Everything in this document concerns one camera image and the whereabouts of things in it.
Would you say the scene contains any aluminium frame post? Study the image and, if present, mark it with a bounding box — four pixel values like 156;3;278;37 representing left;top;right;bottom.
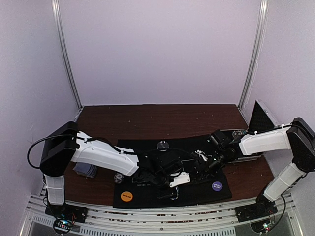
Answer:
238;0;269;112
51;0;83;110

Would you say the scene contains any blue white chip stack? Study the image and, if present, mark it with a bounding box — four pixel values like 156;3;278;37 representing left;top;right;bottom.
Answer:
114;173;124;184

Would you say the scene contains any clear round dealer button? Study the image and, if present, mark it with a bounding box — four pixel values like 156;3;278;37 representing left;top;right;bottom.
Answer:
157;141;169;151

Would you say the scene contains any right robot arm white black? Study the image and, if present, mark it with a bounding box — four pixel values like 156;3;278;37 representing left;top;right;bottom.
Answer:
192;117;315;222

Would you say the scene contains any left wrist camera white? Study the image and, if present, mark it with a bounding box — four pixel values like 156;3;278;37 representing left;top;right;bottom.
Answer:
169;172;190;188

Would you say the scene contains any grey playing card deck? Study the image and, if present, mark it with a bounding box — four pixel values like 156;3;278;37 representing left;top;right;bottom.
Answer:
73;162;97;178

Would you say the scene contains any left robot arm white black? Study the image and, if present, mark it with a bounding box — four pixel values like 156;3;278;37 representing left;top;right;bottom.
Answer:
27;121;191;223

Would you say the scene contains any mixed colour chip stack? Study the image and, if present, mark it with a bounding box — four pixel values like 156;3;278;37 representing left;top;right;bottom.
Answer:
170;187;179;200

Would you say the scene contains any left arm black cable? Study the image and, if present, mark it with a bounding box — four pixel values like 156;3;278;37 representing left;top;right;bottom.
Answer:
27;134;143;169

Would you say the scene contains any poker chip row upper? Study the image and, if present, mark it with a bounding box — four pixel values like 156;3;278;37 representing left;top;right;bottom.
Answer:
232;130;248;138

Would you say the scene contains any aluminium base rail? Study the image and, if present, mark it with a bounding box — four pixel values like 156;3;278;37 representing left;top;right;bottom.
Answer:
18;191;304;236

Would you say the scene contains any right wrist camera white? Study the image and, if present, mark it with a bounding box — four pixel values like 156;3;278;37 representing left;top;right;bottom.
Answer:
195;150;208;161

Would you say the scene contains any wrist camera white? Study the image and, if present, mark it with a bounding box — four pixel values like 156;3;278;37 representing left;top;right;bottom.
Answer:
169;172;190;188
195;150;208;161

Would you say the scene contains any orange big blind button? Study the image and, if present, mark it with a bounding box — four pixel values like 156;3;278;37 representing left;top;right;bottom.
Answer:
120;191;133;202

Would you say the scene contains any left aluminium frame post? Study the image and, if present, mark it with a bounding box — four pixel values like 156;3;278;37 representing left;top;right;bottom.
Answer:
51;0;83;110

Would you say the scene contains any right aluminium frame post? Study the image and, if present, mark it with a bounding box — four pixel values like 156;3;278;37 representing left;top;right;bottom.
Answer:
238;0;269;112

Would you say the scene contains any aluminium poker chip case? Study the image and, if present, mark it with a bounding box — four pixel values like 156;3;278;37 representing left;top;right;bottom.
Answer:
222;99;279;164

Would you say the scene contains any blue small blind button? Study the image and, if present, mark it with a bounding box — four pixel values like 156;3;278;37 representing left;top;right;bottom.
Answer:
212;181;223;192

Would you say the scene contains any black poker cloth mat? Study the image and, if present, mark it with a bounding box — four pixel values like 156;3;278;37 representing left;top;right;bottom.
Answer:
113;133;235;209

